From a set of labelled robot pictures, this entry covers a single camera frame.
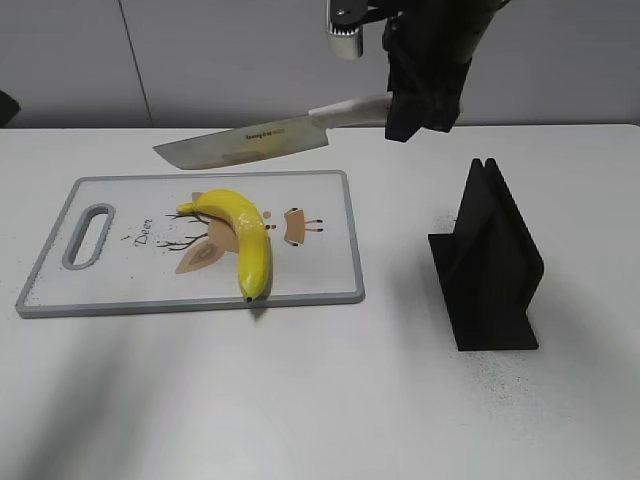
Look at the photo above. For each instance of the white-handled cleaver knife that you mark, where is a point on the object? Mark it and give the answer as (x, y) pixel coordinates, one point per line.
(273, 139)

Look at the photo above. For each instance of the black knife stand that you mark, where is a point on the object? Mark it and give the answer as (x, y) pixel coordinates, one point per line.
(488, 267)

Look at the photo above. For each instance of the yellow plastic banana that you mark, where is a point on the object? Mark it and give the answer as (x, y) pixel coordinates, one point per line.
(254, 247)

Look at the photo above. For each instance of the white grey-rimmed cutting board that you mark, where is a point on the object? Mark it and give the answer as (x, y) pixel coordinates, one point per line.
(119, 246)

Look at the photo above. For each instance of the black cloth-covered robot arm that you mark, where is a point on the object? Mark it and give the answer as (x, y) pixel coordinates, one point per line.
(430, 46)

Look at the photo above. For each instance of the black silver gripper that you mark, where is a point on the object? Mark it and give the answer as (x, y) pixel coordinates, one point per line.
(345, 21)

